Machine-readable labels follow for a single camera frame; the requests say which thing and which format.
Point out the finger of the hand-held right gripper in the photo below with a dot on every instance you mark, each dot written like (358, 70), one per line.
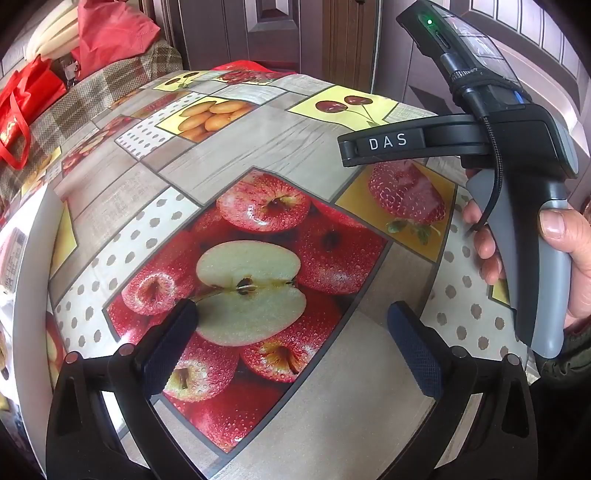
(388, 141)

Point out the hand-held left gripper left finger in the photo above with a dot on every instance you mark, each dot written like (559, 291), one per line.
(171, 341)

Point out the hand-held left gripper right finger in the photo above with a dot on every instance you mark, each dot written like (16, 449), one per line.
(415, 350)

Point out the white cardboard box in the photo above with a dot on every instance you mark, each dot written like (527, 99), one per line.
(32, 240)

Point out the person's right hand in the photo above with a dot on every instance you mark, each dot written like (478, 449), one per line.
(579, 277)

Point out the plaid covered bench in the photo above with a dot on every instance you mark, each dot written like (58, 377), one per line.
(92, 97)

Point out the red tote bag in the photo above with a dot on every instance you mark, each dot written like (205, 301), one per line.
(32, 101)

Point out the red cloth bag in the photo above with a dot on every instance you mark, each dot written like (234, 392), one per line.
(115, 37)

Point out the white foam roll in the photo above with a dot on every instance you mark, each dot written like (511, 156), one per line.
(55, 32)

